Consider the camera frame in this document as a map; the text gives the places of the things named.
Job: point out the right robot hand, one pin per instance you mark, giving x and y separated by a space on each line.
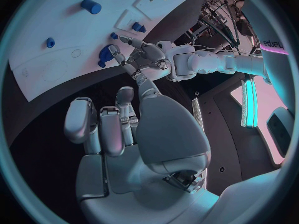
168 134

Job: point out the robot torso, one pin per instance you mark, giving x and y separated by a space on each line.
224 134

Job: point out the small blue peg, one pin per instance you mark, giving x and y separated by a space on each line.
114 35

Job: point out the white task board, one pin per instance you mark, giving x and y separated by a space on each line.
70 28

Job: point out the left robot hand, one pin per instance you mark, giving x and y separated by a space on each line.
151 54

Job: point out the blue plug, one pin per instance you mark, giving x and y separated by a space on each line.
137 26

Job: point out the blue short cylinder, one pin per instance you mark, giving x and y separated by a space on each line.
90 5

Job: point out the blue gear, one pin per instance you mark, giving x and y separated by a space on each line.
104 55

